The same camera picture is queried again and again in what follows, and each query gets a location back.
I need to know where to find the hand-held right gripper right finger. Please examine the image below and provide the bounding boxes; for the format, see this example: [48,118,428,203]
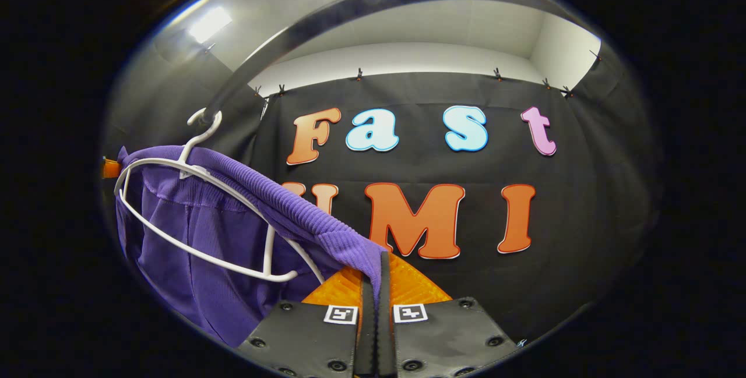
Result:
[378,252,520,378]

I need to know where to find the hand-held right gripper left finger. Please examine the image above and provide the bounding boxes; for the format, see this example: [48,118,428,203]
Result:
[236,266,379,378]

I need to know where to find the purple corduroy jacket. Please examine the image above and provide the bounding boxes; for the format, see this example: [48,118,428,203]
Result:
[115,145,388,348]

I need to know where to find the white clothes hanger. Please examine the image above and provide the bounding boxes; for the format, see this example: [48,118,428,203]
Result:
[114,109,326,284]

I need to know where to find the ceiling light panel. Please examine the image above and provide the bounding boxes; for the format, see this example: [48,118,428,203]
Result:
[186,5,233,45]

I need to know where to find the black backdrop cloth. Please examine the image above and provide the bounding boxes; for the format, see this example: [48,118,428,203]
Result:
[102,29,665,344]

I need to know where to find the row of small backdrop clips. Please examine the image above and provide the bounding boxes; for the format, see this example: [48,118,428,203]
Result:
[201,42,604,100]

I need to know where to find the black clothes rack rail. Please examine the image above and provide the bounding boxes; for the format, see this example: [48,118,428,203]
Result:
[201,0,589,125]

